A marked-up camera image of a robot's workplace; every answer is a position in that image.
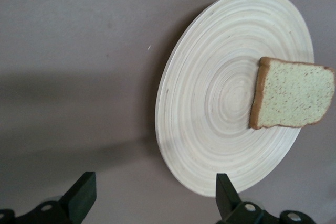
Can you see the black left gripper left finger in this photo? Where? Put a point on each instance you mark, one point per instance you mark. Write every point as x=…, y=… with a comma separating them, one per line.
x=68, y=208

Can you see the slice of bread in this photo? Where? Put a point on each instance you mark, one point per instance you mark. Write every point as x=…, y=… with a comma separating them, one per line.
x=294, y=95

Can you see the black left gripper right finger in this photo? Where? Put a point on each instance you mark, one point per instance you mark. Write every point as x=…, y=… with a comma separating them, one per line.
x=231, y=208

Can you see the round pale wooden plate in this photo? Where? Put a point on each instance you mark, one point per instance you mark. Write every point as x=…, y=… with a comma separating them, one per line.
x=215, y=77

